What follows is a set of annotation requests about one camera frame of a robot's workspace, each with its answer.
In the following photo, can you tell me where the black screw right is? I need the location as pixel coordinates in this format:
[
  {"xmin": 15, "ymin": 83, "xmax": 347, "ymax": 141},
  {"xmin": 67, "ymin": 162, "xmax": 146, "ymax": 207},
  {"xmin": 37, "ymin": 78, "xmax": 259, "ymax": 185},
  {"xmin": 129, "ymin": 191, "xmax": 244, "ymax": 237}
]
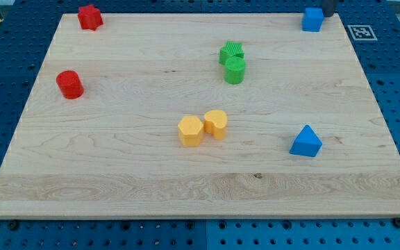
[{"xmin": 392, "ymin": 217, "xmax": 400, "ymax": 228}]

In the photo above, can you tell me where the fiducial marker tag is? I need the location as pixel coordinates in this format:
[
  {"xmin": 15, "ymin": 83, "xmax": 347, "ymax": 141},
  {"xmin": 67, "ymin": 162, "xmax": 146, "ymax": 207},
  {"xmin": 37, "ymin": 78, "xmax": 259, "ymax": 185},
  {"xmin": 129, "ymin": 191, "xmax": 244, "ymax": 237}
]
[{"xmin": 347, "ymin": 24, "xmax": 377, "ymax": 41}]

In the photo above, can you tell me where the black robot pusher tip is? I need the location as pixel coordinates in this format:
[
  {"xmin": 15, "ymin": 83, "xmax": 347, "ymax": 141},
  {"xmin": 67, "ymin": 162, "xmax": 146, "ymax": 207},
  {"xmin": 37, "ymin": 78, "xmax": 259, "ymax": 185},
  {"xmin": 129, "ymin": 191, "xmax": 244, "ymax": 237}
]
[{"xmin": 321, "ymin": 0, "xmax": 339, "ymax": 18}]

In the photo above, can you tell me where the yellow hexagon block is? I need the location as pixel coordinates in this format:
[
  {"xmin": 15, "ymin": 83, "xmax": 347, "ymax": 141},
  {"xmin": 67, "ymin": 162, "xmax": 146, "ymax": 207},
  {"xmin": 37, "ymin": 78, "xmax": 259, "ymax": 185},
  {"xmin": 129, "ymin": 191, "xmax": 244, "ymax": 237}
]
[{"xmin": 178, "ymin": 116, "xmax": 204, "ymax": 147}]

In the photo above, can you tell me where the black screw left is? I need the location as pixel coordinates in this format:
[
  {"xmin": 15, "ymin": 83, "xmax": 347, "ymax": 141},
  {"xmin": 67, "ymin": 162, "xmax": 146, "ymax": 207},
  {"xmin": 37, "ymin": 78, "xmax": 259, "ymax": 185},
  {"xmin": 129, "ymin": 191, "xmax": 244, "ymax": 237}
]
[{"xmin": 7, "ymin": 220, "xmax": 19, "ymax": 231}]

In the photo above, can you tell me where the yellow heart block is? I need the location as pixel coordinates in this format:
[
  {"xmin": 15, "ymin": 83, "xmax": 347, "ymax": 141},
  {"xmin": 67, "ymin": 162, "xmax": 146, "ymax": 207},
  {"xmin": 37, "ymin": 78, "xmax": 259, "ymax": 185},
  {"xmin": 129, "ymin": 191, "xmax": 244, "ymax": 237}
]
[{"xmin": 203, "ymin": 110, "xmax": 228, "ymax": 140}]

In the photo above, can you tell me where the green cylinder block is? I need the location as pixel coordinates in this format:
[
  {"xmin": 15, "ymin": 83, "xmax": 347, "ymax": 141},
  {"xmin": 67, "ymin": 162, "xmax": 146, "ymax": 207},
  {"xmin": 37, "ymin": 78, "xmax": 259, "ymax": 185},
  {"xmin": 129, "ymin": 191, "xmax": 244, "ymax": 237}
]
[{"xmin": 224, "ymin": 56, "xmax": 246, "ymax": 85}]

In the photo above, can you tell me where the green star block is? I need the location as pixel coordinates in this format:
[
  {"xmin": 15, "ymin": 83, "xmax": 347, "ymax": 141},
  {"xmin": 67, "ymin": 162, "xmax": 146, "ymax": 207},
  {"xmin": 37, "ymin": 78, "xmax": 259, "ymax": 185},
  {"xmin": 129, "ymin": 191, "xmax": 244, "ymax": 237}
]
[{"xmin": 219, "ymin": 40, "xmax": 244, "ymax": 65}]

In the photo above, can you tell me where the wooden board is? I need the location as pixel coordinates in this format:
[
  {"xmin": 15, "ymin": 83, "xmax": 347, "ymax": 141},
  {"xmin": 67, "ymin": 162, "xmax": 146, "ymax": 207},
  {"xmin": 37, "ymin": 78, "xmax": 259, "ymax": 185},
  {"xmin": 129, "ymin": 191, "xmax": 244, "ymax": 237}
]
[{"xmin": 0, "ymin": 13, "xmax": 400, "ymax": 220}]

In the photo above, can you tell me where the red cylinder block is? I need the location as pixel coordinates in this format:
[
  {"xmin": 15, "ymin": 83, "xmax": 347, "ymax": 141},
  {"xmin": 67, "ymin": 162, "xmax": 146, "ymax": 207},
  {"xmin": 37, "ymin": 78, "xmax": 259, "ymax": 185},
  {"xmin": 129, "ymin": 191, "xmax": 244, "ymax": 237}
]
[{"xmin": 56, "ymin": 70, "xmax": 84, "ymax": 99}]

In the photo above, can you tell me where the red star block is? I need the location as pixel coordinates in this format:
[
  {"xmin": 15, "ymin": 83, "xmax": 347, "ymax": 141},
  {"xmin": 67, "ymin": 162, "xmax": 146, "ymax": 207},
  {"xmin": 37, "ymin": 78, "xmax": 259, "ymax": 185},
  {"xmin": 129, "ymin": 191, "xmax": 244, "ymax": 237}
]
[{"xmin": 78, "ymin": 4, "xmax": 103, "ymax": 31}]

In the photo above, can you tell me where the blue triangle block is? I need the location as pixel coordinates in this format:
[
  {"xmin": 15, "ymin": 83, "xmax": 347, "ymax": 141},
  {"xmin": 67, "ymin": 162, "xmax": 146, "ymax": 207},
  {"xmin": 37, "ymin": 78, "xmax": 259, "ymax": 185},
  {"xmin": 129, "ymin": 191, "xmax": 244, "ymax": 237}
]
[{"xmin": 289, "ymin": 124, "xmax": 323, "ymax": 157}]

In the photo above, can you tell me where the black screw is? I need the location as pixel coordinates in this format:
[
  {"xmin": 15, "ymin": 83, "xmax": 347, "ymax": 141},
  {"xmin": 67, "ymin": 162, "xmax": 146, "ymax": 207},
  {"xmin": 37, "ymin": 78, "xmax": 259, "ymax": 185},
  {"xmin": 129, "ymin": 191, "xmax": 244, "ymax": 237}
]
[
  {"xmin": 7, "ymin": 220, "xmax": 19, "ymax": 231},
  {"xmin": 392, "ymin": 217, "xmax": 400, "ymax": 228}
]

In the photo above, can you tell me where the blue cube block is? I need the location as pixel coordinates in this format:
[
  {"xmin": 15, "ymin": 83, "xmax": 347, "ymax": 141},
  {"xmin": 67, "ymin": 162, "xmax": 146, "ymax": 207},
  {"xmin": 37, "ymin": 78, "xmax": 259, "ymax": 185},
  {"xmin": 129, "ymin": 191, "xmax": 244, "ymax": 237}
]
[{"xmin": 301, "ymin": 7, "xmax": 324, "ymax": 32}]

